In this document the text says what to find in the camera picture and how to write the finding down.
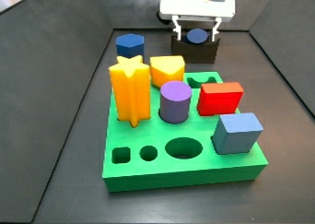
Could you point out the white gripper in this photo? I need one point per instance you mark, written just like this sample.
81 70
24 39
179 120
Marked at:
210 9

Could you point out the blue oval cylinder block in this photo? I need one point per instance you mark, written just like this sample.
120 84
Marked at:
196 36

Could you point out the black curved fixture stand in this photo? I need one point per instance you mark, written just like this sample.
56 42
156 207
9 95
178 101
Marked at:
195 53

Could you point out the yellow pentagon block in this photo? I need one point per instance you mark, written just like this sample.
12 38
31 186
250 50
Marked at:
166 68

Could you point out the dark blue hexagon block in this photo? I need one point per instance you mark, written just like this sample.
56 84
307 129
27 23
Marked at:
129 45

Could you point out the orange star block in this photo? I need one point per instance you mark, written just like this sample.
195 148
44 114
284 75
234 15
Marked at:
129 80

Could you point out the purple cylinder block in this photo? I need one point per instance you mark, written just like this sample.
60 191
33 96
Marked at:
175 99

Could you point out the red square block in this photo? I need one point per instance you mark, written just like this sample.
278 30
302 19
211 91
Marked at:
219 98

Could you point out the light blue square block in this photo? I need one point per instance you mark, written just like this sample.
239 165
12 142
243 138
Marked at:
236 133

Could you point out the green shape sorter base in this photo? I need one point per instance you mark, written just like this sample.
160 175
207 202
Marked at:
159 155

